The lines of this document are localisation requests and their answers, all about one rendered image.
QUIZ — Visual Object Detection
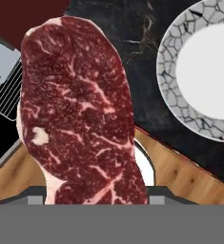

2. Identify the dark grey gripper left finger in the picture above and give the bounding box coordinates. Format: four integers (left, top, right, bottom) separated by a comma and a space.
0, 186, 48, 206

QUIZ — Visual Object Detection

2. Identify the black glass oven door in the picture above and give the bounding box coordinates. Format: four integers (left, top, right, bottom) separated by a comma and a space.
0, 106, 23, 169

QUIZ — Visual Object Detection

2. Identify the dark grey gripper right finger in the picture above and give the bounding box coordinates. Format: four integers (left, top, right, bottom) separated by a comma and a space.
146, 186, 198, 206

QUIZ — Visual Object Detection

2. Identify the white plate with crackle rim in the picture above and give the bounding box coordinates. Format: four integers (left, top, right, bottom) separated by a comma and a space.
155, 0, 224, 144

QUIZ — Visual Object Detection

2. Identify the white round object black rim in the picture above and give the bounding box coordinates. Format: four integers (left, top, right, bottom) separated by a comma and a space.
133, 138, 156, 188

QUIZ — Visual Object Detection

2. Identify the dark red counter cabinet run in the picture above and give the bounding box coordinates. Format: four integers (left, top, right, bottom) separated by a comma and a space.
134, 125, 224, 191

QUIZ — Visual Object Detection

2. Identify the grey oven body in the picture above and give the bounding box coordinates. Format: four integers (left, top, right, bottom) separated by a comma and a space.
0, 30, 23, 86

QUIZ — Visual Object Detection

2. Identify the raw red marbled steak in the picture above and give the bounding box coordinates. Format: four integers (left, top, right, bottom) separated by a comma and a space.
15, 15, 149, 206

